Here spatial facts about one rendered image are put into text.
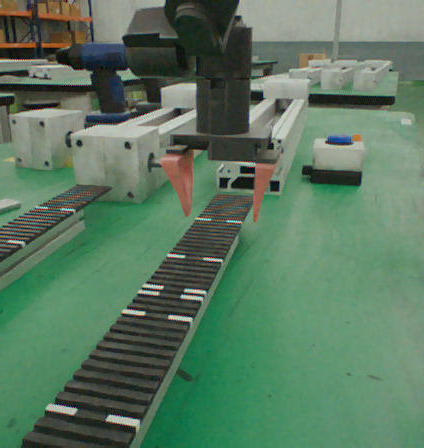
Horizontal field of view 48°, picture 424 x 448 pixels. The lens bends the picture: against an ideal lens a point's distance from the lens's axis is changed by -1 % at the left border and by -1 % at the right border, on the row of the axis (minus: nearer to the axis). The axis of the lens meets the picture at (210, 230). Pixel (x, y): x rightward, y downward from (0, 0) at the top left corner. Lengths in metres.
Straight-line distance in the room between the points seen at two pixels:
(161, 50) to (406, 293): 0.33
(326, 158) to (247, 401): 0.54
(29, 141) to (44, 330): 0.57
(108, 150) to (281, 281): 0.33
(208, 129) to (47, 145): 0.46
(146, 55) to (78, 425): 0.37
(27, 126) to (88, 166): 0.25
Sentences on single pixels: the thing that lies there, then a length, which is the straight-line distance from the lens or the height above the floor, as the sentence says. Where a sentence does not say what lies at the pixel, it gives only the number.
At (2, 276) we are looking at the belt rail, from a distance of 0.48.
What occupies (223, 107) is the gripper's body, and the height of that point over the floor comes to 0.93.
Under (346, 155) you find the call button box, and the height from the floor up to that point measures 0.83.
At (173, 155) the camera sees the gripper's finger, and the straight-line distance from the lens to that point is 0.53.
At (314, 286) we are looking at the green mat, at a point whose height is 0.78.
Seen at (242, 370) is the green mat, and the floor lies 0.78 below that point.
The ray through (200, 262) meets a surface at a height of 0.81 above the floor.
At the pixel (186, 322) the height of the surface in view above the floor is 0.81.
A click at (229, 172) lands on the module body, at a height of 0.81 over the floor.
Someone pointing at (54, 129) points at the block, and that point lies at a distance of 0.91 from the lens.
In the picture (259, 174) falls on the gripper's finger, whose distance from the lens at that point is 0.50.
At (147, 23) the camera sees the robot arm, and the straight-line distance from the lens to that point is 0.52.
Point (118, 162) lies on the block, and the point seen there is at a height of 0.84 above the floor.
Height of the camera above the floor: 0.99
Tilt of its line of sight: 21 degrees down
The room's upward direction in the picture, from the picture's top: straight up
